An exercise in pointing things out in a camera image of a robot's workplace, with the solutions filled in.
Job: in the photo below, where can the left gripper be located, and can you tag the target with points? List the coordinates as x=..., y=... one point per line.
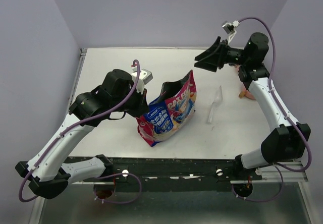
x=142, y=107

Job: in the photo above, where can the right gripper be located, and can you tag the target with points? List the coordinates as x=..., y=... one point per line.
x=211, y=63

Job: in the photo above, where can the cat food bag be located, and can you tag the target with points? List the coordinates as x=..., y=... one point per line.
x=170, y=111

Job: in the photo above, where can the clear plastic scoop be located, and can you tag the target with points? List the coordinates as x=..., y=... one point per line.
x=217, y=101

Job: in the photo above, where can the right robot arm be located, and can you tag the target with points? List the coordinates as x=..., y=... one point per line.
x=286, y=139

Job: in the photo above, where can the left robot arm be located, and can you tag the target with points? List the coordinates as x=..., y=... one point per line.
x=47, y=173

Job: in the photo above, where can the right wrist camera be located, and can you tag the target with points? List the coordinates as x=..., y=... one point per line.
x=230, y=29

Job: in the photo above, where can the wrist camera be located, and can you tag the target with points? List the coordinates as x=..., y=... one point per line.
x=230, y=29
x=145, y=77

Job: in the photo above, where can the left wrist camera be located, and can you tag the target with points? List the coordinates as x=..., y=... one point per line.
x=145, y=77

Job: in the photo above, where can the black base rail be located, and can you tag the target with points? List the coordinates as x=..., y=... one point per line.
x=169, y=166

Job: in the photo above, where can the aluminium frame rail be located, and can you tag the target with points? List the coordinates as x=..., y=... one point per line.
x=268, y=174

